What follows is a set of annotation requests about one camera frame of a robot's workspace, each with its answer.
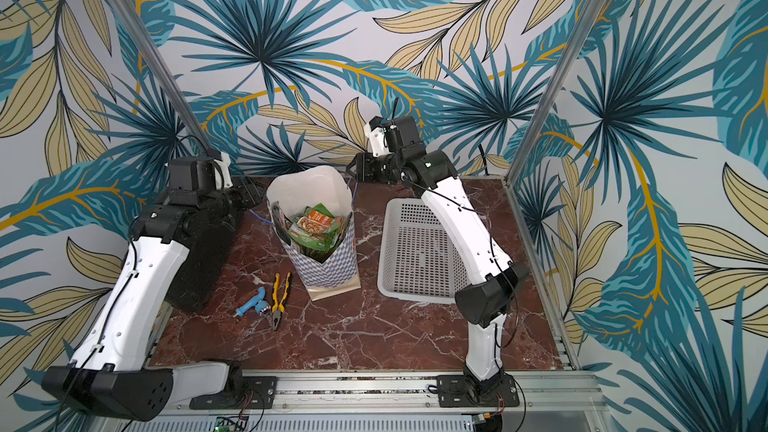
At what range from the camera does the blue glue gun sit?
2.80 feet

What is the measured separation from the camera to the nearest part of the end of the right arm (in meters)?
0.62

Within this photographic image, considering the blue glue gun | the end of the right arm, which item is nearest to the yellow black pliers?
the blue glue gun

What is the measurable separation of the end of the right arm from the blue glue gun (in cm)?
50
